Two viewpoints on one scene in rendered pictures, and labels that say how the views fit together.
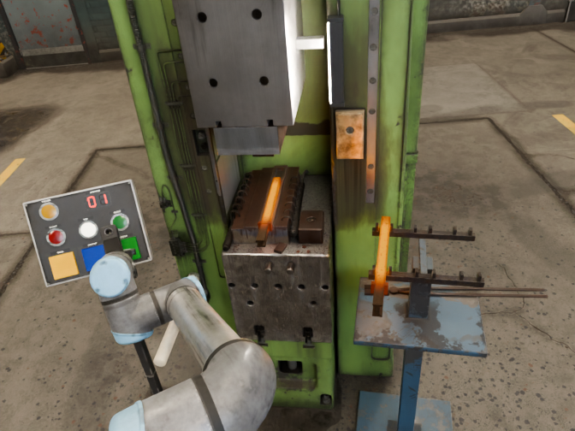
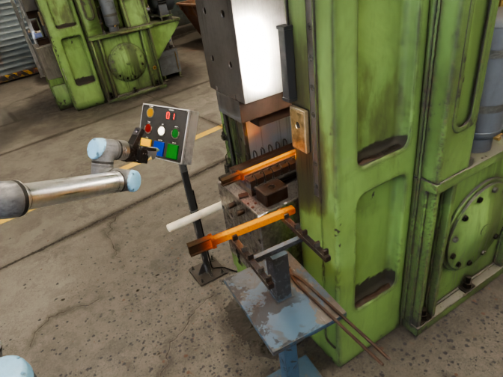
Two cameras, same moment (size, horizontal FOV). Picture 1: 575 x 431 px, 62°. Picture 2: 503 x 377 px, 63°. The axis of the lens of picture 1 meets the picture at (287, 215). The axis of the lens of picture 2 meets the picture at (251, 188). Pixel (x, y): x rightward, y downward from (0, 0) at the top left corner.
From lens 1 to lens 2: 1.29 m
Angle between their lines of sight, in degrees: 44
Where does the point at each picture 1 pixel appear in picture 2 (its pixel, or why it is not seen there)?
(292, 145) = not seen: hidden behind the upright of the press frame
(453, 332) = (277, 323)
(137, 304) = (102, 170)
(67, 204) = (158, 112)
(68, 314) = not seen: hidden behind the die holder
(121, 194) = (181, 117)
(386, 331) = (245, 289)
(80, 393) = (187, 237)
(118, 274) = (96, 148)
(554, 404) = not seen: outside the picture
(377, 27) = (312, 41)
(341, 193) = (300, 178)
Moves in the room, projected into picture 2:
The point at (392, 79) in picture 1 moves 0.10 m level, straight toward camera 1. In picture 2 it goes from (325, 90) to (299, 99)
